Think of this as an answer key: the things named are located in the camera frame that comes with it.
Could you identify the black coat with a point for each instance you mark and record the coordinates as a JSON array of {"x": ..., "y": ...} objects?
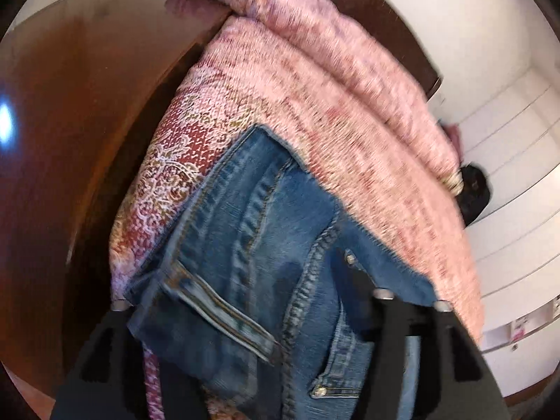
[{"x": 474, "y": 197}]

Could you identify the pink floral quilt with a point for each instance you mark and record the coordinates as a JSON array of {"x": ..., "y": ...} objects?
[{"x": 306, "y": 13}]

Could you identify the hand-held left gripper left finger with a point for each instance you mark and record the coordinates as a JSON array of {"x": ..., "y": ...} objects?
[{"x": 116, "y": 385}]

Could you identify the blue denim pants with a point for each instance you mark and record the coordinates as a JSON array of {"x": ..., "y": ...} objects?
[{"x": 262, "y": 249}]

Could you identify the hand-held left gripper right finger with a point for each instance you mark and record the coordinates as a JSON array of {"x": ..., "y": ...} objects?
[{"x": 393, "y": 328}]

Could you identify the pink patterned bedspread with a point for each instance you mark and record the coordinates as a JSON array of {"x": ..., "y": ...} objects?
[{"x": 197, "y": 140}]

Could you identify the cream patterned pillow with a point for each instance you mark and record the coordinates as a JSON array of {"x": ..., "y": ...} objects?
[{"x": 455, "y": 182}]

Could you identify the white wardrobe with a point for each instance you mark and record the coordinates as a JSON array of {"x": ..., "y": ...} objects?
[{"x": 512, "y": 148}]

